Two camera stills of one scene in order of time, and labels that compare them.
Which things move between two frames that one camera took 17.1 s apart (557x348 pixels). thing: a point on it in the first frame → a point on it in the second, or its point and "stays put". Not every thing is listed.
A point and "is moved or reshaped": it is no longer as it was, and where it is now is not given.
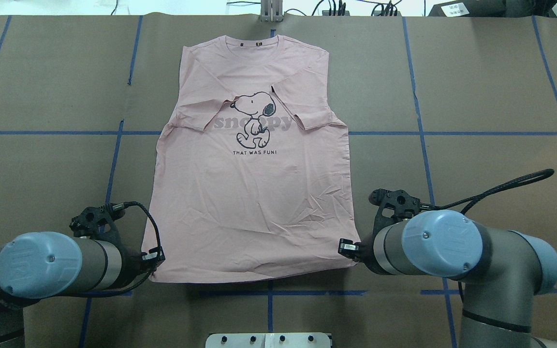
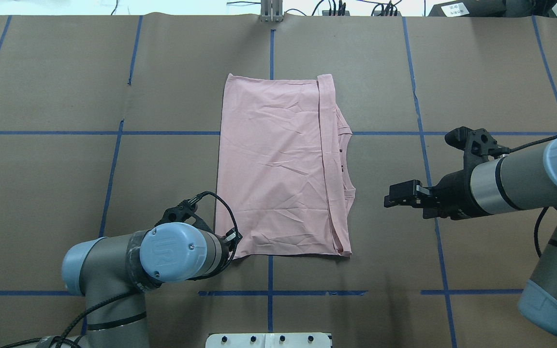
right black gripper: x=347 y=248 → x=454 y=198
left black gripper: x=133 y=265 → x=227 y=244
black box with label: x=470 y=8 stays put
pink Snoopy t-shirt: x=251 y=175 is moved or reshaped
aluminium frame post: x=271 y=10 stays put
